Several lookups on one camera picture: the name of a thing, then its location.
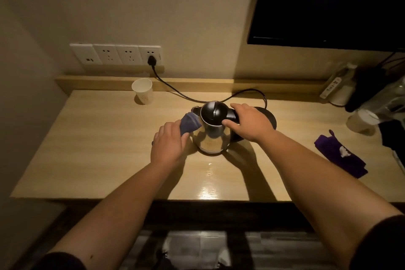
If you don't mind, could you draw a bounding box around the person's left hand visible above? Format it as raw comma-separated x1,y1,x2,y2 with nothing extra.
150,120,190,167

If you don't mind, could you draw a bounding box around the person's right hand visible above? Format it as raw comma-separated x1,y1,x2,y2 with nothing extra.
221,103,276,144

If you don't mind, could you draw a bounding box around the blue cleaning cloth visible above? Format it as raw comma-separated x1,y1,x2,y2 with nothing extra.
180,112,203,137

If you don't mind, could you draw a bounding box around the stainless steel electric kettle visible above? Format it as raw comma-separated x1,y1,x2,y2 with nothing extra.
191,101,245,154

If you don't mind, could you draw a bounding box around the person's right forearm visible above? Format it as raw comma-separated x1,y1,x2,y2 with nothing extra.
258,130,403,270

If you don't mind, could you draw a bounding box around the person's left forearm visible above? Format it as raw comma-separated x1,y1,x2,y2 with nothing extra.
47,162,185,270

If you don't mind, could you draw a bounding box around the black kettle base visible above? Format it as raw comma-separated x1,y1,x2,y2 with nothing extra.
253,107,278,131

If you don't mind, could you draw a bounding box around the white paper cup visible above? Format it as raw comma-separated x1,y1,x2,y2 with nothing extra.
132,78,154,105

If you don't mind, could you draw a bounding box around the purple packet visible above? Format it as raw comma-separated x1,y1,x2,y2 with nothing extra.
314,130,369,179

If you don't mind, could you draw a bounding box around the clear plastic water bottle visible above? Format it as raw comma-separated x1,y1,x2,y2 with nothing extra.
319,62,358,106

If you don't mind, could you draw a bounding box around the white plastic cup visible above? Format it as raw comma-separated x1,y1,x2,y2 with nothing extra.
346,109,381,134

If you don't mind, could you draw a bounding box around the clear plastic wrap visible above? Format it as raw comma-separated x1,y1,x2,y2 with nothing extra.
361,77,405,122

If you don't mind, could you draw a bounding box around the black bag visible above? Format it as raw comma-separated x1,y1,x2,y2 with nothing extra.
378,119,405,169

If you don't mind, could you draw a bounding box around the black power cord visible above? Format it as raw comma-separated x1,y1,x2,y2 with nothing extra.
151,65,268,109

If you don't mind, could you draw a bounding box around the white wall socket panel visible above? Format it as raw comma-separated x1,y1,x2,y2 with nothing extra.
116,45,143,65
139,46,162,66
70,43,103,65
93,44,123,65

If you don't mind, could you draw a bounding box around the black wall television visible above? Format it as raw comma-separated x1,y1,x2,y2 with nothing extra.
247,0,405,52

